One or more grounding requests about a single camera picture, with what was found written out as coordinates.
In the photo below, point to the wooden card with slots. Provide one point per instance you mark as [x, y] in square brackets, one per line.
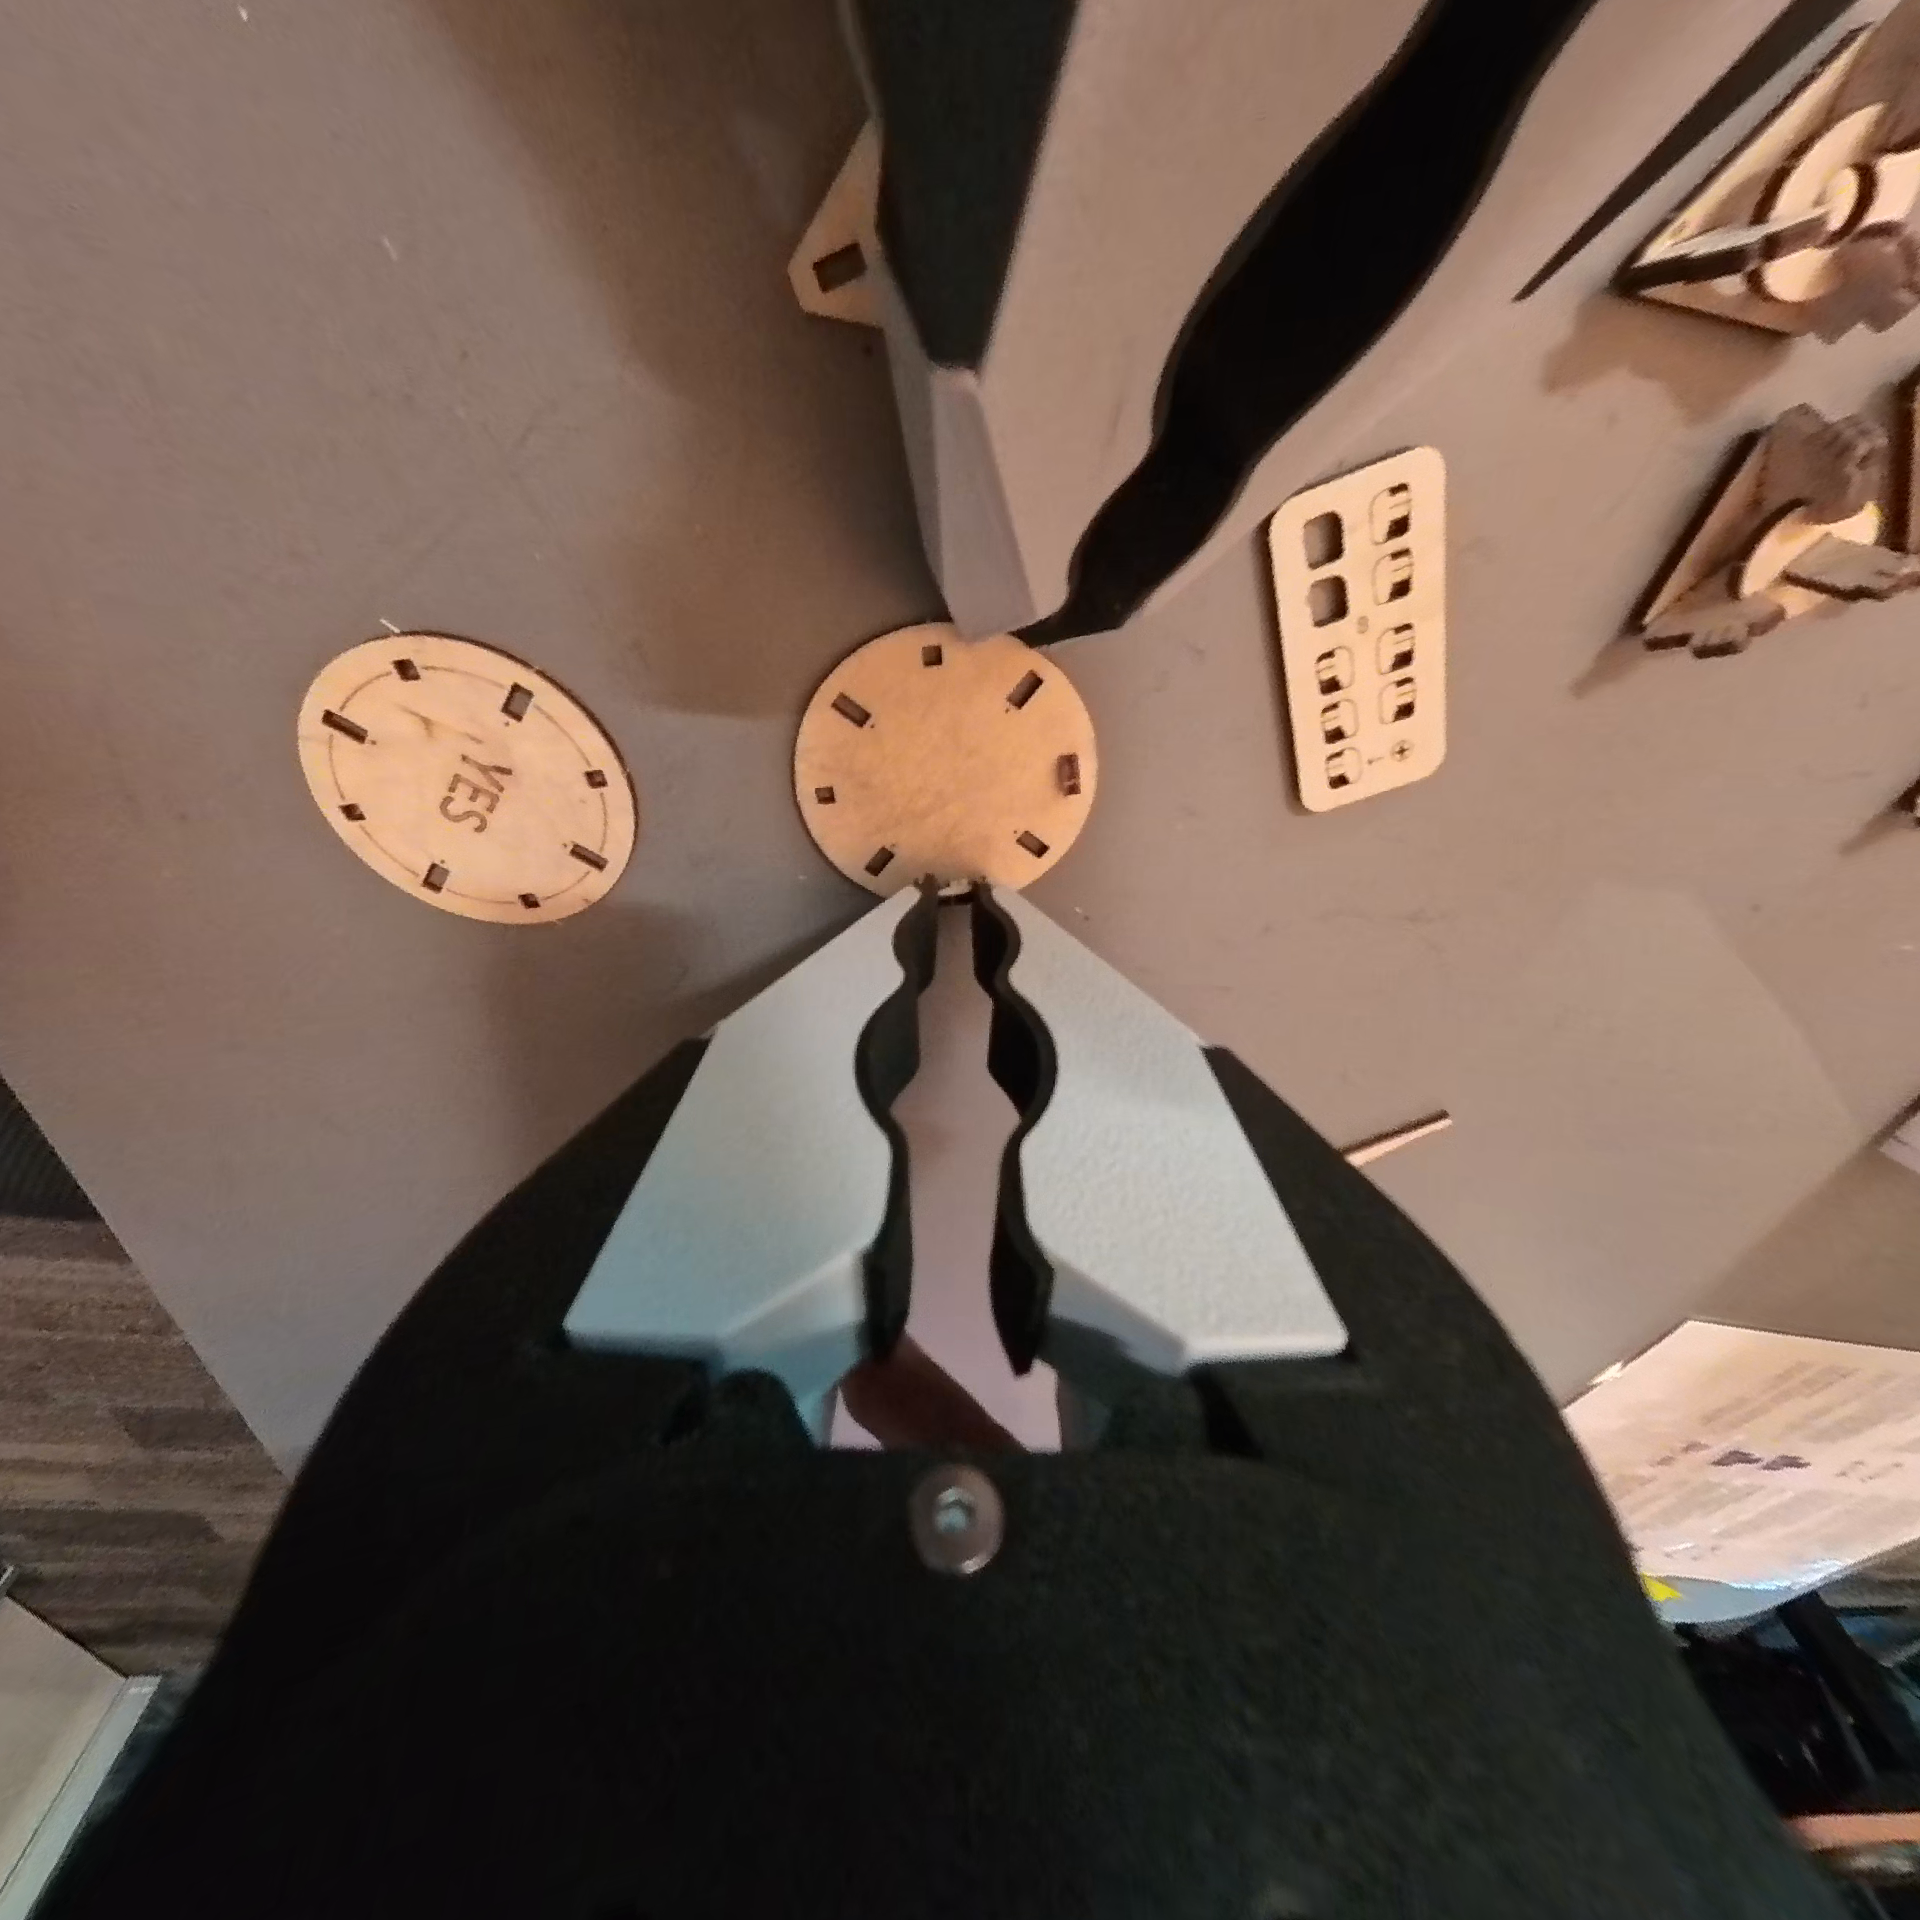
[1354, 631]

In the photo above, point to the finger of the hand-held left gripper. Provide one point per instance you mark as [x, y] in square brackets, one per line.
[1575, 115]
[1104, 222]

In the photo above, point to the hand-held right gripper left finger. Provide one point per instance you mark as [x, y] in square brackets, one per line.
[748, 1171]

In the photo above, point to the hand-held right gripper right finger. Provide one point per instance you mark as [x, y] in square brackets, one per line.
[1150, 1181]

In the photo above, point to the small wooden slotted part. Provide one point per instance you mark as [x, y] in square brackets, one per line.
[838, 247]

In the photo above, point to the printed instruction sheet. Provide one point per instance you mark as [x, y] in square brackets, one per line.
[1759, 1439]

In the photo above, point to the engraved round wooden disc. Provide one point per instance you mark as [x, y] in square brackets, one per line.
[462, 779]

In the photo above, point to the grey flat board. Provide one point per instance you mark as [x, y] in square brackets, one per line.
[62, 1712]

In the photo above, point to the thin wooden stick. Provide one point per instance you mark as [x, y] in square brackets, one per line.
[1391, 1141]

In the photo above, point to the plain round wooden disc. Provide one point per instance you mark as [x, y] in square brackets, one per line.
[949, 760]

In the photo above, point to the wooden model assembly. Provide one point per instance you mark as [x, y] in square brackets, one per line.
[1785, 544]
[1785, 205]

